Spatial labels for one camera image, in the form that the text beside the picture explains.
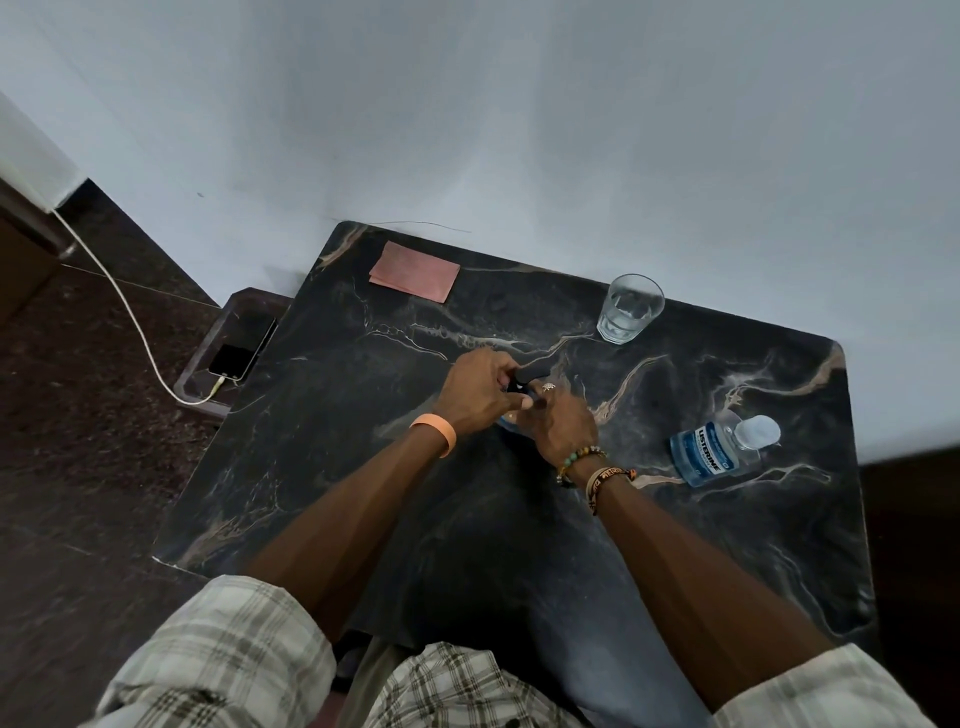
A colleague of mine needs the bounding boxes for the dark brown side table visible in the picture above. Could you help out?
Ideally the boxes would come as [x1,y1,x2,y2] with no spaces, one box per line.
[173,287,295,420]

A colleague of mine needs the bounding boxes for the woven band bracelet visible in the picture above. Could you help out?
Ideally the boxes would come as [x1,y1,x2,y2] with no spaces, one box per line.
[584,465,638,516]

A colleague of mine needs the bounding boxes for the folded pink cloth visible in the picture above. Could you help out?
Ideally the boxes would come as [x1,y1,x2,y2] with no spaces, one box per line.
[368,240,462,305]

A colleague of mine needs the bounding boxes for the person's left hand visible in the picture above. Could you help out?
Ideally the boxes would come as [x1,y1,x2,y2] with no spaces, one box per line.
[431,347,535,441]

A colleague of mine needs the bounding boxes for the orange wristband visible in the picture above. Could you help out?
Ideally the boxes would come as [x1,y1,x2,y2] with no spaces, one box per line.
[408,413,458,459]

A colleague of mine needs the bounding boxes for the person's right hand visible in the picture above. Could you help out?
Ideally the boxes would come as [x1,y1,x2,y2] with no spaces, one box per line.
[514,381,603,471]

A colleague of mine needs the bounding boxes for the black bottle cap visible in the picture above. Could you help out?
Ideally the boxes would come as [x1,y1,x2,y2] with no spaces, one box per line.
[507,364,553,396]

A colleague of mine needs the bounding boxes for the person's right forearm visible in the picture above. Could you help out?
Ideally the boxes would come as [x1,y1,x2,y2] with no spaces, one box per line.
[592,472,837,714]

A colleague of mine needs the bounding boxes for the beaded bracelet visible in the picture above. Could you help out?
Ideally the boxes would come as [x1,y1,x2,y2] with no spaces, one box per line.
[555,445,607,489]

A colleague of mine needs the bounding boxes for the clear glass of water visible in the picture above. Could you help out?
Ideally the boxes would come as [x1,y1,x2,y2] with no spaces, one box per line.
[596,273,666,346]

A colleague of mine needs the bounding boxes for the white charging cable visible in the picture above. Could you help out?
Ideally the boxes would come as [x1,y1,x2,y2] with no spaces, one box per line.
[51,208,228,407]

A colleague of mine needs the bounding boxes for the plaid shirt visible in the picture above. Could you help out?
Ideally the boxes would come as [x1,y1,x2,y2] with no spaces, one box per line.
[78,573,939,728]

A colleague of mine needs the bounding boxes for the black smartphone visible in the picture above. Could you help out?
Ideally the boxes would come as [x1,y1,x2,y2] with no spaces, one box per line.
[207,316,279,383]

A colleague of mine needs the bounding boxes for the blue mouthwash bottle clear cap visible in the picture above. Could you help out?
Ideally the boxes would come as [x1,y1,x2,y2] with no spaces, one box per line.
[669,408,783,489]

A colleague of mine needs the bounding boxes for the grey trousers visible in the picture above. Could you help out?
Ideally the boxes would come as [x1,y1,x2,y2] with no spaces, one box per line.
[551,652,717,728]

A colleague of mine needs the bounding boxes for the person's left forearm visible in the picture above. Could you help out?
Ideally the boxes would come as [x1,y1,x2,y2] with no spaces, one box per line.
[243,429,450,645]

